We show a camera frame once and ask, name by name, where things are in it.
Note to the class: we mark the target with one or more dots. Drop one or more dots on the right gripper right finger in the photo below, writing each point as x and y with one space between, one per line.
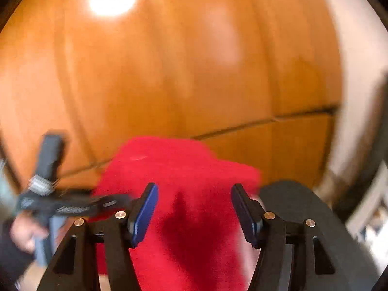
313 267

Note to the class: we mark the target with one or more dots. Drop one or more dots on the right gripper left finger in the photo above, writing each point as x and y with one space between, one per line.
74 264

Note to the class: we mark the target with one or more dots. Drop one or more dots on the red knit sweater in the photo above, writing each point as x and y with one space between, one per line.
194 240

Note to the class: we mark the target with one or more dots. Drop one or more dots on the left hand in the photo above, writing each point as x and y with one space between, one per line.
24 230

